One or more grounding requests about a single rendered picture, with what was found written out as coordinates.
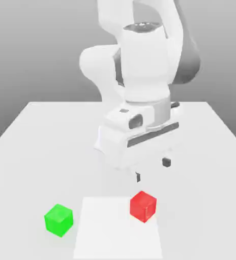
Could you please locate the small green cube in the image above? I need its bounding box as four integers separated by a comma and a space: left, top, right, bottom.
44, 203, 74, 238

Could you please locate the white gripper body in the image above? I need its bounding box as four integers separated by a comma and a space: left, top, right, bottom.
94, 121, 180, 170

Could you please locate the small red cube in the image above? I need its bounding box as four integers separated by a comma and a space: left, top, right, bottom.
129, 190, 158, 224

